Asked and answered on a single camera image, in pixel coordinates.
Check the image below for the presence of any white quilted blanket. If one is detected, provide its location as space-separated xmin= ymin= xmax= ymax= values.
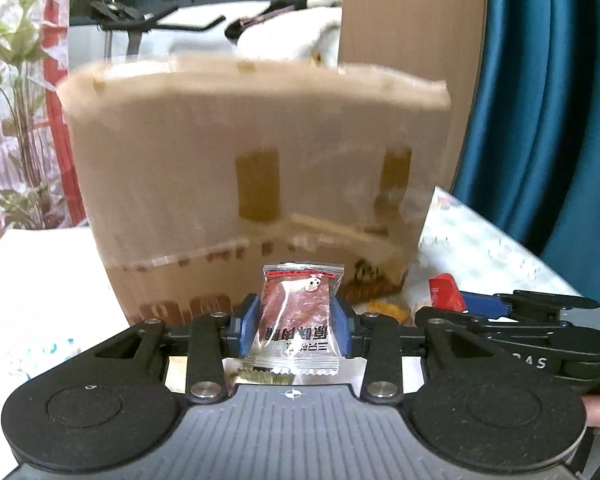
xmin=234 ymin=3 xmax=342 ymax=67

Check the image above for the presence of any cardboard box with plastic liner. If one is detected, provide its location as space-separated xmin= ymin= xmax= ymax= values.
xmin=57 ymin=55 xmax=451 ymax=325

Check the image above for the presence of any black garment on blanket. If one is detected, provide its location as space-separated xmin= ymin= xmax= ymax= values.
xmin=224 ymin=0 xmax=308 ymax=44

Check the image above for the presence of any red printed backdrop cloth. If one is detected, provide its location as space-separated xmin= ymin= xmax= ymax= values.
xmin=0 ymin=0 xmax=86 ymax=238

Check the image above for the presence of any wooden panel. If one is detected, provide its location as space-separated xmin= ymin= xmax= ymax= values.
xmin=339 ymin=0 xmax=486 ymax=190

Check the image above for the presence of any orange snack packet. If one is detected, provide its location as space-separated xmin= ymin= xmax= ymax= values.
xmin=366 ymin=299 xmax=411 ymax=324

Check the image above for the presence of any brown jerky packet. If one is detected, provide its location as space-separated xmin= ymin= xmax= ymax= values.
xmin=244 ymin=262 xmax=344 ymax=376

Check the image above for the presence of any red snack packet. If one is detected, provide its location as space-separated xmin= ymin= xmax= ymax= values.
xmin=428 ymin=273 xmax=467 ymax=313

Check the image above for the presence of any black exercise bike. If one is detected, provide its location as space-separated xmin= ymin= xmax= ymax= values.
xmin=91 ymin=1 xmax=226 ymax=61

